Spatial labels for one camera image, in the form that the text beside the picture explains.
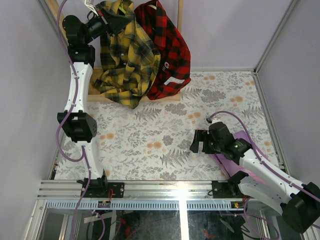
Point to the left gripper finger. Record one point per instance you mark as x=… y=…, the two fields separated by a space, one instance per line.
x=106 y=14
x=116 y=23

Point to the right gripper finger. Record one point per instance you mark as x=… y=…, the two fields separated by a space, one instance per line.
x=200 y=135
x=194 y=147

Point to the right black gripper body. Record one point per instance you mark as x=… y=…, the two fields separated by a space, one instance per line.
x=212 y=146

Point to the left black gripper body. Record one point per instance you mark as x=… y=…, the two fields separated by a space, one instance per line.
x=110 y=22

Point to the yellow plaid flannel shirt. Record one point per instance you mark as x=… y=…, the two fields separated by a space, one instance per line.
x=130 y=60

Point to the lime green wire hanger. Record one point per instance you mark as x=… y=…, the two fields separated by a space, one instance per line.
x=122 y=9

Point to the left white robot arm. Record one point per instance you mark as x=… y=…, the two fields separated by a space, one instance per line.
x=76 y=123

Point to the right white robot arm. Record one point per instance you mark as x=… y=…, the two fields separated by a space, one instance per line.
x=298 y=203

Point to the red black plaid shirt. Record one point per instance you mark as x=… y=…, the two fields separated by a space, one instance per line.
x=175 y=64

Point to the purple cloth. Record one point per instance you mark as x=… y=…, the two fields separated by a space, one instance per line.
x=228 y=159

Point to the floral patterned table mat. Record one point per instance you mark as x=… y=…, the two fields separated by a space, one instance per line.
x=151 y=142

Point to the wooden clothes rack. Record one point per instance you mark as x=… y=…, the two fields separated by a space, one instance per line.
x=93 y=94

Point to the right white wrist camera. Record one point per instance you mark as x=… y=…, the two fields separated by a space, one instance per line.
x=212 y=120

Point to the aluminium front rail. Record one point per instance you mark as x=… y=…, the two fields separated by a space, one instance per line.
x=138 y=195

